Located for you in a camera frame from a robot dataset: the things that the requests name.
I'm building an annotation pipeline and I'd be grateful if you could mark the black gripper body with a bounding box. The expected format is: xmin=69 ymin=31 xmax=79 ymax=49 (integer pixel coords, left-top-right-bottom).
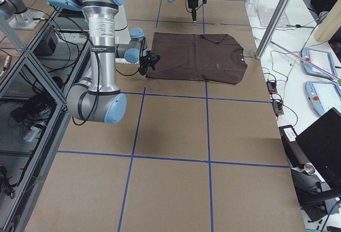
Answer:
xmin=187 ymin=0 xmax=198 ymax=13
xmin=140 ymin=51 xmax=160 ymax=70

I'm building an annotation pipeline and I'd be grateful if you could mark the dark brown t-shirt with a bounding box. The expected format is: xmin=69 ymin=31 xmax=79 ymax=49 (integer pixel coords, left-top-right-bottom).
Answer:
xmin=147 ymin=32 xmax=247 ymax=85

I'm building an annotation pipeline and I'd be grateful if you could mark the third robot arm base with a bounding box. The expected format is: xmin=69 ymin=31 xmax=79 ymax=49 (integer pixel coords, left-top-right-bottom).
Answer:
xmin=1 ymin=0 xmax=45 ymax=30

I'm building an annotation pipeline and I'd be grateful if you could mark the orange black connector box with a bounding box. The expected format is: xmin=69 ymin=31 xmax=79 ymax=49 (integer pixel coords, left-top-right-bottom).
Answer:
xmin=266 ymin=81 xmax=278 ymax=94

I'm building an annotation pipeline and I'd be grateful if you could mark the far blue teach pendant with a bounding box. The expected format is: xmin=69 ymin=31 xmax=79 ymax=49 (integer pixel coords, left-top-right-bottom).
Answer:
xmin=302 ymin=48 xmax=338 ymax=79

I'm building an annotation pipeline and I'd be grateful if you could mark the blue teach pendant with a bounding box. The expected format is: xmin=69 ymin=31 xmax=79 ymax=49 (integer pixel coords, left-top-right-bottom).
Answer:
xmin=302 ymin=48 xmax=338 ymax=79
xmin=305 ymin=81 xmax=340 ymax=116

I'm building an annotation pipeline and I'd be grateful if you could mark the reacher grabber stick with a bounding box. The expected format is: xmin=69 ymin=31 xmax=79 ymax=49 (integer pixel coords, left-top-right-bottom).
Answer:
xmin=270 ymin=41 xmax=340 ymax=85

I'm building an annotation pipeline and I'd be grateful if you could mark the near blue teach pendant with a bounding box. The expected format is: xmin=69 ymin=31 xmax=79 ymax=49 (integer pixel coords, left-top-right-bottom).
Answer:
xmin=305 ymin=81 xmax=340 ymax=116

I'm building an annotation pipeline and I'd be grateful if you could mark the black label box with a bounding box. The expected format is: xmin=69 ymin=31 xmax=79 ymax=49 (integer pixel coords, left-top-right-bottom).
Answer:
xmin=279 ymin=125 xmax=299 ymax=167

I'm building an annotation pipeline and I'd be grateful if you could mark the metal cup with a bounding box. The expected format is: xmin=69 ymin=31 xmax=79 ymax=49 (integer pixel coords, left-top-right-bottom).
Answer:
xmin=302 ymin=163 xmax=316 ymax=176

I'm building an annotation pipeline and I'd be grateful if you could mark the aluminium frame post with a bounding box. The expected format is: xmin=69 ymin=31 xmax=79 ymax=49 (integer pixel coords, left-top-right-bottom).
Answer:
xmin=255 ymin=0 xmax=290 ymax=60

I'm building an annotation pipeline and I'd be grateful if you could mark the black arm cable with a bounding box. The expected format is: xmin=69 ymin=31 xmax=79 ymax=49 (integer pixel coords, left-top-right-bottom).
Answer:
xmin=26 ymin=5 xmax=144 ymax=78

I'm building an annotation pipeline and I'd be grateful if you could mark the aluminium frame rail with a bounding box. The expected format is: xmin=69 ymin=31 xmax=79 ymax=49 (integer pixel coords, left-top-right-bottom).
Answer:
xmin=0 ymin=3 xmax=88 ymax=232

